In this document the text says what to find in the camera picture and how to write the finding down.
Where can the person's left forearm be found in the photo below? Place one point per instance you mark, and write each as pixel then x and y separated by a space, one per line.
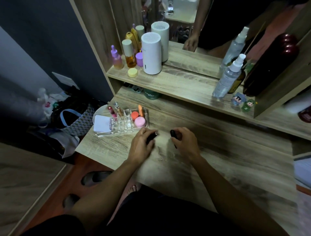
pixel 104 192

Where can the black lipstick cap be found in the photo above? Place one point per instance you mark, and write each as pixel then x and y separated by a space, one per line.
pixel 173 135

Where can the pink round jar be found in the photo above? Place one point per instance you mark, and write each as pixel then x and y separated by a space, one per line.
pixel 140 121

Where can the grey slipper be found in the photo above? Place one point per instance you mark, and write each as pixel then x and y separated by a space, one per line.
pixel 71 201
pixel 96 177

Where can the white compact case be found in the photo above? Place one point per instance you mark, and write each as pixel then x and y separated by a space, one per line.
pixel 102 124

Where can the orange makeup sponge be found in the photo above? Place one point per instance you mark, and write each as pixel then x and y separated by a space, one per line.
pixel 136 113

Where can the blue cartoon figurine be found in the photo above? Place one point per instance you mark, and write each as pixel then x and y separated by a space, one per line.
pixel 237 99

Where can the light blue box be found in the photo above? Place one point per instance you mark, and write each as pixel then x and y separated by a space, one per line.
pixel 302 170

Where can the round clear plate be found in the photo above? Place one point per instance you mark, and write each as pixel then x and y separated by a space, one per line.
pixel 98 113

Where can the wall mirror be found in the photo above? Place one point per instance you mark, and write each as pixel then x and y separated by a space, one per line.
pixel 194 29

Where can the clear spray bottle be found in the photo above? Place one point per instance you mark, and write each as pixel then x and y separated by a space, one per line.
pixel 227 77

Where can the yellow lotion bottle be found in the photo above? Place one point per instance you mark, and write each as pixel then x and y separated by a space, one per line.
pixel 130 36

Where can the amber bottle beige cap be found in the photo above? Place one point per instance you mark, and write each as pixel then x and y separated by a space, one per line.
pixel 129 54

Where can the person's left fingers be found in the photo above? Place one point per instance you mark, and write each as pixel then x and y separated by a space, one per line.
pixel 147 132

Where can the person's right hand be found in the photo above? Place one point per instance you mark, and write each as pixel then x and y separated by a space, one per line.
pixel 188 145

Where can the person's foot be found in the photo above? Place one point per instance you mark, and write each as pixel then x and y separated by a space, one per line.
pixel 133 190

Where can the large dark red bottle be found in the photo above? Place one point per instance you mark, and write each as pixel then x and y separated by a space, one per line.
pixel 269 68

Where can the dark red jar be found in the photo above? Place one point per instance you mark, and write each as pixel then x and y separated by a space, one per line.
pixel 305 115

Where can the red lipstick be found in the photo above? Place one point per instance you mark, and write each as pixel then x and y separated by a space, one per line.
pixel 111 111

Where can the dark green jar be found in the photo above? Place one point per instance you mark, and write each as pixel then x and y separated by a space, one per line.
pixel 152 94

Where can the purple small jar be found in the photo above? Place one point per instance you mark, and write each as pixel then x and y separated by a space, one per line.
pixel 139 59

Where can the person's black shorts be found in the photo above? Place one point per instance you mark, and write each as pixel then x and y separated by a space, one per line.
pixel 158 216

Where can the rose gold lipstick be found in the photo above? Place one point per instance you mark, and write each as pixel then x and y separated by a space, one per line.
pixel 118 110

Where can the person's left hand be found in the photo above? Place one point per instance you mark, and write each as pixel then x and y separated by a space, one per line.
pixel 139 149

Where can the white cloth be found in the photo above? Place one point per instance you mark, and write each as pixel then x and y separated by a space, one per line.
pixel 66 143

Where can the clear acrylic makeup organizer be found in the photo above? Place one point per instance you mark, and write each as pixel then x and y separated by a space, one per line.
pixel 124 122

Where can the wooden vanity shelf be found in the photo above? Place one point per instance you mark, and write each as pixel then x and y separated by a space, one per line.
pixel 184 87

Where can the black lipstick tube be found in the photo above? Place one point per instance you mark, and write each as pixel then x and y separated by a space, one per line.
pixel 151 138

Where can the white tube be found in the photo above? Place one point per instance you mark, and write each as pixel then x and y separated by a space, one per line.
pixel 297 103

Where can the white plastic bag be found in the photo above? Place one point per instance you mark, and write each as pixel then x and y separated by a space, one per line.
pixel 49 102

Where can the white cylindrical humidifier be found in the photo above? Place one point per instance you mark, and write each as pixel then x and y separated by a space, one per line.
pixel 151 53

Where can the person's right forearm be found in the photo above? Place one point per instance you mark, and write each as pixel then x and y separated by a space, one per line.
pixel 235 197

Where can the person's right thumb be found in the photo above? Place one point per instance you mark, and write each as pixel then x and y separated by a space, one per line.
pixel 175 141

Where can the yellow round jar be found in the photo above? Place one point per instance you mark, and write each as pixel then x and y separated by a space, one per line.
pixel 133 72

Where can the brown glass bottle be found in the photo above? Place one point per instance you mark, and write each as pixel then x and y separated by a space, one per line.
pixel 237 81

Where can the purple dropper bottle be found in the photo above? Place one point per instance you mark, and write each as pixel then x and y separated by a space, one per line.
pixel 116 58

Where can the green cartoon figurine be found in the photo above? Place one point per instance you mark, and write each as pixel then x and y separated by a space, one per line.
pixel 248 105

